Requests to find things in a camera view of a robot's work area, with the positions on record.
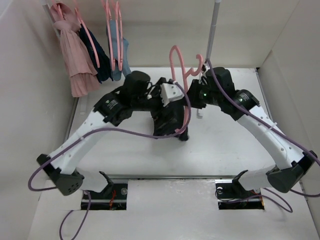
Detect metal rail at table front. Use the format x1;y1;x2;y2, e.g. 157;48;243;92
109;174;235;180

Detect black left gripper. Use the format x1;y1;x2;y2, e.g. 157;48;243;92
132;79;177;127

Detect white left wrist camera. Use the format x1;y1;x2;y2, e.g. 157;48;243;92
160;83;184;107

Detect light blue denim garment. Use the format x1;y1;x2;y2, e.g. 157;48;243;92
106;20;132;81

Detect grey metal rack pole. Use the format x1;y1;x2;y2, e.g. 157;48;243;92
205;0;222;59

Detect pink hanger with denim garment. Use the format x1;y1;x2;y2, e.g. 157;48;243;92
101;0;116;71

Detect pink hanger with navy garment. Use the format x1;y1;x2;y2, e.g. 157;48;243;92
73;0;100;68

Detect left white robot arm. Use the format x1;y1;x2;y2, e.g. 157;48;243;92
36;70;163;199

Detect pink pleated garment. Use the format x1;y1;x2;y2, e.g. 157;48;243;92
58;3;100;98

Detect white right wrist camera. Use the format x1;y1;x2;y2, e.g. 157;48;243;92
199;63;209;80

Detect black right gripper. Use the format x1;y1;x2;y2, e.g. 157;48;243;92
178;78;222;109

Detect black trousers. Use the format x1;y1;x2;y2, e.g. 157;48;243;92
149;76;192;142

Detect navy blue garment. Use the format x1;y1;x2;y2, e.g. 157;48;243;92
79;24;115;84

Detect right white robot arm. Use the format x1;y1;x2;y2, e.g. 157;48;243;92
187;65;317;197

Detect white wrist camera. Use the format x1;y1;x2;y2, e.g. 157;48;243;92
160;83;184;107
199;63;209;80

